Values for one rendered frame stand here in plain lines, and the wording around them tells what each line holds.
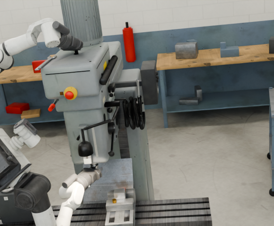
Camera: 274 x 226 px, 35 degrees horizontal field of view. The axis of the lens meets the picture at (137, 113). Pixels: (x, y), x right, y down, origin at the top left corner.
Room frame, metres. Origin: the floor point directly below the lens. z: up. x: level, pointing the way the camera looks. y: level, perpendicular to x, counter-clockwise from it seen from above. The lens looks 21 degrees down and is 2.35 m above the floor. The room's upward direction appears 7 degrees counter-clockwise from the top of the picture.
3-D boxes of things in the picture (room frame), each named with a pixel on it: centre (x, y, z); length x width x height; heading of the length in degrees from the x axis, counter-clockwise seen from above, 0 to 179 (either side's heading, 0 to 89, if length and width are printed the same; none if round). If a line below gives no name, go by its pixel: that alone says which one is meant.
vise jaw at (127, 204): (2.06, 0.15, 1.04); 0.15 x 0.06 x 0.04; 86
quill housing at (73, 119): (2.13, 0.27, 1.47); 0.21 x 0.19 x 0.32; 83
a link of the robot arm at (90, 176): (2.05, 0.31, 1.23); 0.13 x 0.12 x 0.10; 62
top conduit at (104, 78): (2.15, 0.12, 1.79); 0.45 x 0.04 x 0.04; 173
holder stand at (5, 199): (2.20, 0.74, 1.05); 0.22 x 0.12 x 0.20; 86
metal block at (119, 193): (2.12, 0.15, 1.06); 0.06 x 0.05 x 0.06; 86
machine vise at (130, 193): (2.09, 0.15, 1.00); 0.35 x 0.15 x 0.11; 176
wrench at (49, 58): (2.00, 0.40, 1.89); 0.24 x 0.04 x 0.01; 171
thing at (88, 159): (2.02, 0.28, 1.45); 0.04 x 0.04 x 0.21; 83
